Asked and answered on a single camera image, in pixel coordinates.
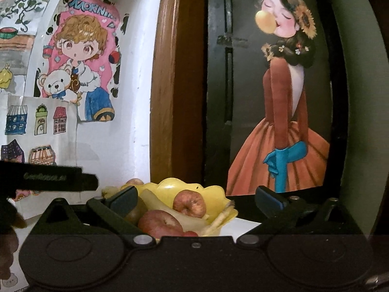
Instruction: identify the large red apple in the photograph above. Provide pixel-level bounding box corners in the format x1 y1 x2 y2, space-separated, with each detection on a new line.
138 210 184 239

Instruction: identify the girl with bear drawing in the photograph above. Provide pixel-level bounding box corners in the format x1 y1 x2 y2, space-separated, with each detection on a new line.
34 0 129 122

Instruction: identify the yellow banana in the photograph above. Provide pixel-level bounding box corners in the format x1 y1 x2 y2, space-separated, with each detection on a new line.
139 188 214 232

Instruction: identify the yellow plastic fruit bowl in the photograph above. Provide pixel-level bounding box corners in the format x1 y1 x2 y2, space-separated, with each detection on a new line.
135 178 238 237

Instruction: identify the brown kiwi fruit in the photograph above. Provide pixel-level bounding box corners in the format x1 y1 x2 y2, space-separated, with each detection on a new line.
124 196 148 225

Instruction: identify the colourful houses drawing paper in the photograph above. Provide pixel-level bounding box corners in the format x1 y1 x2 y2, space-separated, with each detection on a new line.
1 94 81 219

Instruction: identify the cartoon printed table mat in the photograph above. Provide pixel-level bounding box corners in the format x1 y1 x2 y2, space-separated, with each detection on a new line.
1 216 40 291

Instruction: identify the medium red apple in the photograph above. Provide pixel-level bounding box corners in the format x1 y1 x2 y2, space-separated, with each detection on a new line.
173 190 206 218

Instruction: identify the desk scene drawing paper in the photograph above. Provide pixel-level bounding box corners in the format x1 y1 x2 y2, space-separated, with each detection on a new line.
0 0 49 95

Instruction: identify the cherry tomato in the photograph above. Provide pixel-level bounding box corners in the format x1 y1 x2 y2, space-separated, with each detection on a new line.
183 231 198 237

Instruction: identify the person's left hand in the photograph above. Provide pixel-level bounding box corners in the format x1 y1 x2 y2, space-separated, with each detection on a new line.
0 199 26 280

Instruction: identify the girl in orange dress poster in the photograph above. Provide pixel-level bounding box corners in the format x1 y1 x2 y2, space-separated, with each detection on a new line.
226 0 330 196

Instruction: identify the brown wooden frame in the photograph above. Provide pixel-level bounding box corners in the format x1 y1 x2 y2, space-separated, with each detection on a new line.
150 0 205 183

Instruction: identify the small red apple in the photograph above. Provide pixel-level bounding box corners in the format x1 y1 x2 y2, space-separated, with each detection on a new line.
126 178 144 186

